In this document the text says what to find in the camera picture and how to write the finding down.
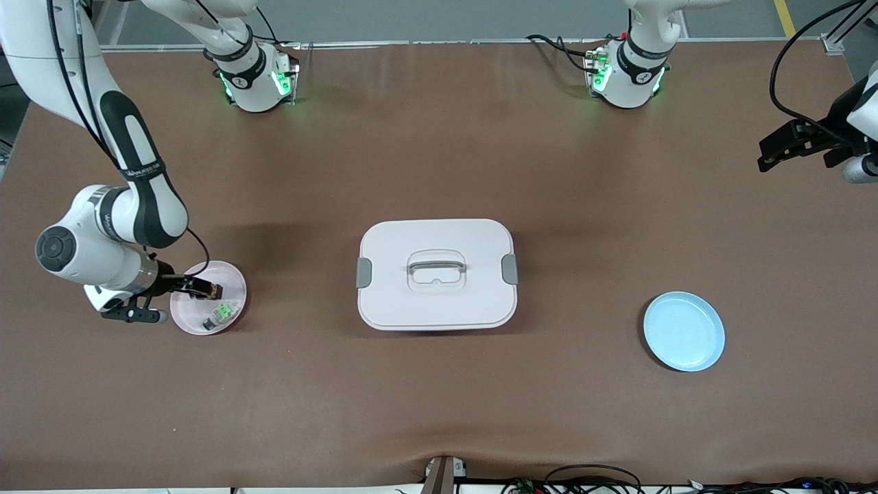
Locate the aluminium table edge rail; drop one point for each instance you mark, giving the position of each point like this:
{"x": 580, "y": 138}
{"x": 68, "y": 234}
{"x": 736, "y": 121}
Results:
{"x": 480, "y": 41}

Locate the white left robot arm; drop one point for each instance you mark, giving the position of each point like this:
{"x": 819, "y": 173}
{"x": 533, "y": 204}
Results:
{"x": 634, "y": 75}

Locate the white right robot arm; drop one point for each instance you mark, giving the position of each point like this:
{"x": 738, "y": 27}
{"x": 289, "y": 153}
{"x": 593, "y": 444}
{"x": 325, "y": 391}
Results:
{"x": 147, "y": 213}

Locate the light blue round plate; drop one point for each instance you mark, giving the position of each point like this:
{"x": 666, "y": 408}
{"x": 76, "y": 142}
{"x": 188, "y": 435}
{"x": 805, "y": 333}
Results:
{"x": 684, "y": 333}

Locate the aluminium frame profile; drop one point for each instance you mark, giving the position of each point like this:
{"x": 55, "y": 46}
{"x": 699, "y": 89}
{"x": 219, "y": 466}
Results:
{"x": 833, "y": 42}

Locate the pink round plate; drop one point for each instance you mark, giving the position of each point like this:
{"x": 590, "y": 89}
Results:
{"x": 233, "y": 281}

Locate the grey camera stand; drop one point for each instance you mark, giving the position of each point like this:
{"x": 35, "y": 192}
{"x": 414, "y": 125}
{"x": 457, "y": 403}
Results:
{"x": 442, "y": 480}

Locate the white lidded storage box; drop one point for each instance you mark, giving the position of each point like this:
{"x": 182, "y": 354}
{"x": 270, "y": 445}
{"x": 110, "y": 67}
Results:
{"x": 439, "y": 305}

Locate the orange and black switch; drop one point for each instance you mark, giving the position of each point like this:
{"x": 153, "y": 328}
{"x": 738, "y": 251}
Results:
{"x": 215, "y": 291}

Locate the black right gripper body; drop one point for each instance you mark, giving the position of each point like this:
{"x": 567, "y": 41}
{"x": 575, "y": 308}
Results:
{"x": 167, "y": 282}

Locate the brown table cover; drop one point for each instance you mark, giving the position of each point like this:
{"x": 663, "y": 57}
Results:
{"x": 439, "y": 384}

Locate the green and silver switch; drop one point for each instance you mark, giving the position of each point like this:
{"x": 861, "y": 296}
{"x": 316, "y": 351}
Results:
{"x": 223, "y": 314}

